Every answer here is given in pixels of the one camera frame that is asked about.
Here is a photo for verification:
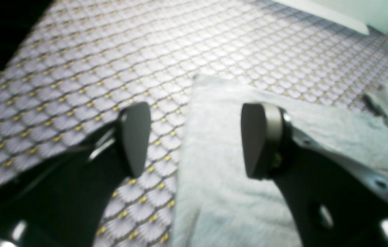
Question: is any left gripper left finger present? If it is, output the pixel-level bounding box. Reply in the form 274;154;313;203
0;102;151;247

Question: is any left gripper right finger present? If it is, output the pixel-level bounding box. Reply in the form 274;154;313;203
241;103;388;247

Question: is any light grey T-shirt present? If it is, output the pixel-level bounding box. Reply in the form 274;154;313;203
170;74;388;247

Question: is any patterned purple tablecloth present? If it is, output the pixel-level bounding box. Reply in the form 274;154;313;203
0;0;388;247

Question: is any white foam board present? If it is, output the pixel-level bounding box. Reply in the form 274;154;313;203
276;0;388;35

